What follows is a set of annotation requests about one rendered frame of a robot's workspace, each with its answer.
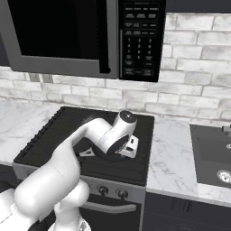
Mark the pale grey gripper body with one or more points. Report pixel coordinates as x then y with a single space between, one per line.
87 152

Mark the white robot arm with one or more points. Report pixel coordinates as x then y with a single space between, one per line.
54 180

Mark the round dark stove knob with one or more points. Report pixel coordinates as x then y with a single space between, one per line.
103 190
122 194

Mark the black stove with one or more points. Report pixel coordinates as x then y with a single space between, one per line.
42 144

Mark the dark oven door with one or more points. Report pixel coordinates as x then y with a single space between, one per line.
111 221

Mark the dark base cabinet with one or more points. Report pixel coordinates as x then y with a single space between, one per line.
7 177
186 213

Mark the grey microwave door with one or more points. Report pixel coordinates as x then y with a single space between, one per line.
60 63

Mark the dark grey sink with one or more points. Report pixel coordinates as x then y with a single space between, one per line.
210 153

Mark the grey and black microwave oven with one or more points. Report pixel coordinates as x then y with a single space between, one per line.
141 39

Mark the grey wall socket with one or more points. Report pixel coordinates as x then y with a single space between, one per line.
47 78
34 77

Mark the dark wall cupboard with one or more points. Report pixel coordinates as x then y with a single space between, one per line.
198 5
3 51

